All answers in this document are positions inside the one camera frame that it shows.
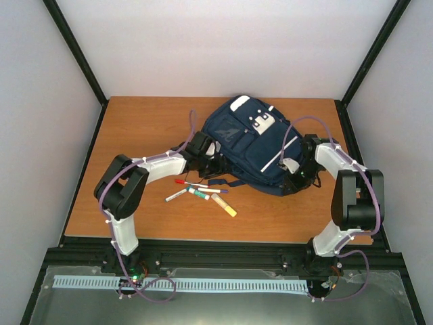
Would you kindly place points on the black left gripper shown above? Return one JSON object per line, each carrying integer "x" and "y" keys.
{"x": 220, "y": 168}

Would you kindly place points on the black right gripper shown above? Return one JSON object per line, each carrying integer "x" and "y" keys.
{"x": 294, "y": 185}

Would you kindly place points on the green capped white marker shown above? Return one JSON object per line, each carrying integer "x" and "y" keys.
{"x": 177, "y": 194}

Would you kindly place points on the green white glue stick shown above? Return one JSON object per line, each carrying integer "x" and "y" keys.
{"x": 198, "y": 193}

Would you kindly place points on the navy blue student backpack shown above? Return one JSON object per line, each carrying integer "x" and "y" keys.
{"x": 253, "y": 136}

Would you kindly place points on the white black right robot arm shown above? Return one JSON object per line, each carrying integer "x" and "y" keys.
{"x": 357, "y": 206}

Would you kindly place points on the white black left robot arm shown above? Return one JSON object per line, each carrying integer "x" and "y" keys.
{"x": 122, "y": 186}

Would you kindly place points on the purple capped white marker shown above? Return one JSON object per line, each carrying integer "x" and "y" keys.
{"x": 210, "y": 190}

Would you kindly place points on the red capped white marker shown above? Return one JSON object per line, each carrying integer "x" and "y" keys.
{"x": 200, "y": 185}

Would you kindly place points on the yellow highlighter pen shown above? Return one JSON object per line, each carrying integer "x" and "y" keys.
{"x": 225, "y": 206}

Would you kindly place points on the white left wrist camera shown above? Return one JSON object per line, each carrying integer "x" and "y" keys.
{"x": 214, "y": 148}

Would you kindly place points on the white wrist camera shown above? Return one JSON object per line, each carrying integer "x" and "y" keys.
{"x": 214, "y": 148}
{"x": 290, "y": 165}

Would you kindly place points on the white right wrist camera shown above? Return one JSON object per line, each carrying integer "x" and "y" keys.
{"x": 290, "y": 165}

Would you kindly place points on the black aluminium frame rail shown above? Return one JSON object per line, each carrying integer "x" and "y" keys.
{"x": 158, "y": 256}

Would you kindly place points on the light blue slotted cable duct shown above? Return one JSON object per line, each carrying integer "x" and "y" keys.
{"x": 184, "y": 285}

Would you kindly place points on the black right frame post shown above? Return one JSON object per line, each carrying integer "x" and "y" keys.
{"x": 375, "y": 49}

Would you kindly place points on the black frame post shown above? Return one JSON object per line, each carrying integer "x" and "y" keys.
{"x": 68, "y": 36}
{"x": 375, "y": 49}

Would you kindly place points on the black left frame post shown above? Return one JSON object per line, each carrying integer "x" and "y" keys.
{"x": 68, "y": 36}

